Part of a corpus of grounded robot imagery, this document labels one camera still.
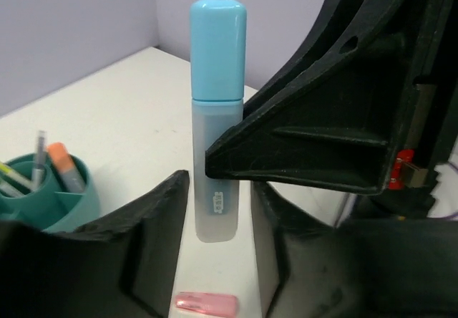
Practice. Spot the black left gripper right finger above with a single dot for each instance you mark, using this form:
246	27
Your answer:
379	267

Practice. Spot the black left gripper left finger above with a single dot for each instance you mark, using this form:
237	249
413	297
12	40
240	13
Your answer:
120	265

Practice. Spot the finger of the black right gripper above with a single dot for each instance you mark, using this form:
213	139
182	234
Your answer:
329	118

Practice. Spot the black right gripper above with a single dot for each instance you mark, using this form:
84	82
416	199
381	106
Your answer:
429	27

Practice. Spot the grey translucent highlighter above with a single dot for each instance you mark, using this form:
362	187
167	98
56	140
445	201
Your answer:
66	168

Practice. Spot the purple gel pen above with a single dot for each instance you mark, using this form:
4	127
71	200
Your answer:
40	157

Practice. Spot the yellow gel pen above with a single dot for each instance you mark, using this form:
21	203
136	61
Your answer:
9	176

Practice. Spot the blue highlighter marker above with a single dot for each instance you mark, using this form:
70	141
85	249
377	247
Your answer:
217	65

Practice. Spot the teal round divided organizer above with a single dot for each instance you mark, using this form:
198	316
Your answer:
52	208

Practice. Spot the pink capsule correction tape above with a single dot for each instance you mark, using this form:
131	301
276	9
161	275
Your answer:
218	305

